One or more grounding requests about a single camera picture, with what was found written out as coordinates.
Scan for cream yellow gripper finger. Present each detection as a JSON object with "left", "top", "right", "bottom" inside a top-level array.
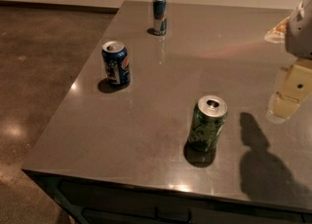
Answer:
[{"left": 266, "top": 59, "right": 312, "bottom": 124}]

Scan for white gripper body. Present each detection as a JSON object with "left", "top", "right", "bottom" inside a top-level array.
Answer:
[{"left": 286, "top": 0, "right": 312, "bottom": 59}]

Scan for blue Pepsi can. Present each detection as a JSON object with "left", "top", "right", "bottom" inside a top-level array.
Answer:
[{"left": 101, "top": 41, "right": 130, "bottom": 88}]

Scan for green soda can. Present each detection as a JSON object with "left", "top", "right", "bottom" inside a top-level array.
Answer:
[{"left": 187, "top": 95, "right": 228, "bottom": 153}]

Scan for blue silver Red Bull can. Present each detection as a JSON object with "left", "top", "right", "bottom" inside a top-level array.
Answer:
[{"left": 153, "top": 0, "right": 167, "bottom": 36}]

